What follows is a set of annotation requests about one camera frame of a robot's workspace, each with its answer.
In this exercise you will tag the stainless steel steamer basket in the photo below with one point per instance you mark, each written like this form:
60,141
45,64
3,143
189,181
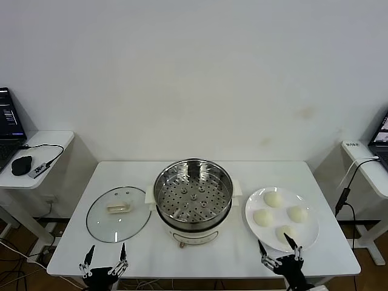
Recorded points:
212,182

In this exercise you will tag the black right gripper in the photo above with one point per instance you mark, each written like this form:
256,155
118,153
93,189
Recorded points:
292,269

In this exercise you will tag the white wall socket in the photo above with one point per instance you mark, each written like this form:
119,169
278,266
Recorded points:
51,200

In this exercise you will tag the small printed label sticker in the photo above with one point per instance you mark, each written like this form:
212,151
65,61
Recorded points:
352,145

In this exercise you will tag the white side table with mouse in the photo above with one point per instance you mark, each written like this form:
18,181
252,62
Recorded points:
57,136

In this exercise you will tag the cream electric cooker pot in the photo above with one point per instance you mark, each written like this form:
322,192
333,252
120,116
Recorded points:
194,235

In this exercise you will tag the white steamed baozi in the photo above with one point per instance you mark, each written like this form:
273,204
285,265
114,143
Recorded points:
263,217
272,199
297,213
281,232

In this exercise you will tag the white round plate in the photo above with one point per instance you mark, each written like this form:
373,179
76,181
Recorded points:
309,230

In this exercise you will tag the grey usb hub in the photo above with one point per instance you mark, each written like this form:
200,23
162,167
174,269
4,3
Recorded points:
38,169

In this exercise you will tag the laptop showing camera views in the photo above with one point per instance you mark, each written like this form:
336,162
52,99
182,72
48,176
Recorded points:
380,136

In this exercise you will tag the black computer mouse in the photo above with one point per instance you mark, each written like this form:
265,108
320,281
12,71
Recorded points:
21,165

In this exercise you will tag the black laptop with dark screen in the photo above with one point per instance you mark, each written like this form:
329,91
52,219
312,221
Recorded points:
9,115

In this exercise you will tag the white side table with label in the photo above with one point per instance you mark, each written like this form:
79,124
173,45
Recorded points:
373,182

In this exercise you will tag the round glass pot lid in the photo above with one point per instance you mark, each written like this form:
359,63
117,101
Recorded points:
100,218

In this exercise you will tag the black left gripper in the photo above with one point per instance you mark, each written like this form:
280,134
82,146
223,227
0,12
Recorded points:
100,277

